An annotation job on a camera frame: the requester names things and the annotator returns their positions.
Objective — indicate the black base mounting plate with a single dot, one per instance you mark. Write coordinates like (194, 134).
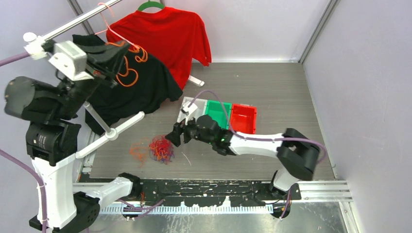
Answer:
(203, 193)

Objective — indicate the white slotted cable duct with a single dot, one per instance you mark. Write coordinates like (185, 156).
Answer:
(120, 208)

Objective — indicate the green clothes hanger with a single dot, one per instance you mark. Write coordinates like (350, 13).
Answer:
(150, 4)

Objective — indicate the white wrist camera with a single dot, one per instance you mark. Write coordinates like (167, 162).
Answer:
(70, 60)
(188, 109)

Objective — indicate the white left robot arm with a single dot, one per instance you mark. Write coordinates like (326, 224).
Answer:
(51, 139)

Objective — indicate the red plastic bin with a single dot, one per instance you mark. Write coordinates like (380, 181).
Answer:
(243, 118)

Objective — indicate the pink clothes hanger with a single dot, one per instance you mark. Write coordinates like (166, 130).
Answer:
(109, 29)

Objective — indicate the white plastic bin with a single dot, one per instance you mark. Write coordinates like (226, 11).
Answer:
(201, 104)

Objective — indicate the red t-shirt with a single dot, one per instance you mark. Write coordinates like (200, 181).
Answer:
(173, 36)

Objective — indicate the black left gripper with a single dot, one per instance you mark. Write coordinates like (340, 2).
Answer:
(107, 60)

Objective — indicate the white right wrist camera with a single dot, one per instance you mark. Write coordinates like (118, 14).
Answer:
(188, 109)

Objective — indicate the black t-shirt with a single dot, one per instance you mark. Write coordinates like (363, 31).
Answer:
(143, 83)

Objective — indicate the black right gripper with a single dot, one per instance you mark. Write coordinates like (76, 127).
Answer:
(179, 128)

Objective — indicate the metal clothes rack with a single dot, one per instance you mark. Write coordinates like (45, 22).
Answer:
(109, 128)

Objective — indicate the green plastic bin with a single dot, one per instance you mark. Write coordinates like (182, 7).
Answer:
(216, 112)

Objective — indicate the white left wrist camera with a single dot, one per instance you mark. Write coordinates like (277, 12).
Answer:
(70, 60)

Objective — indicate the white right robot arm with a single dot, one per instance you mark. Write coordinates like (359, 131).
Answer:
(297, 154)

